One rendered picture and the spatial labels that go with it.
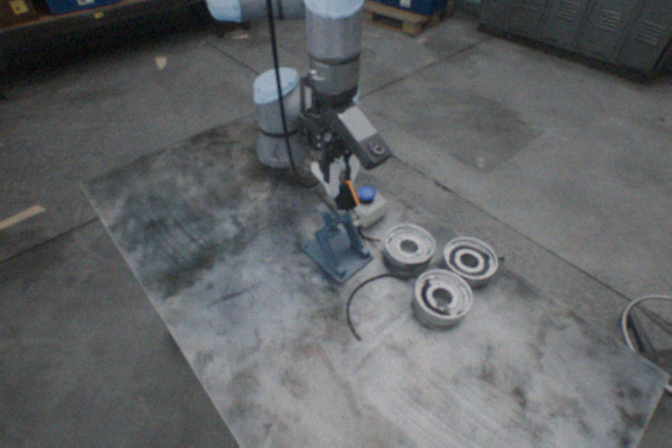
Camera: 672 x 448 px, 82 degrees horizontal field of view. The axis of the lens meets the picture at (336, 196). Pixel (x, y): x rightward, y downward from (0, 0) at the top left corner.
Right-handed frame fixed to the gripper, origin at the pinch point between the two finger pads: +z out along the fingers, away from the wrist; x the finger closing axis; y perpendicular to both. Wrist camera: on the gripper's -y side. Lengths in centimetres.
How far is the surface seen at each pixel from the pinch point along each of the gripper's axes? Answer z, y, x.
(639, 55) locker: 77, 18, -330
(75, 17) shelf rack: 54, 324, -28
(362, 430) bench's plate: 19.8, -26.3, 20.5
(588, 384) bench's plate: 20, -47, -12
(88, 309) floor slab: 99, 98, 54
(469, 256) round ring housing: 17.9, -19.0, -18.8
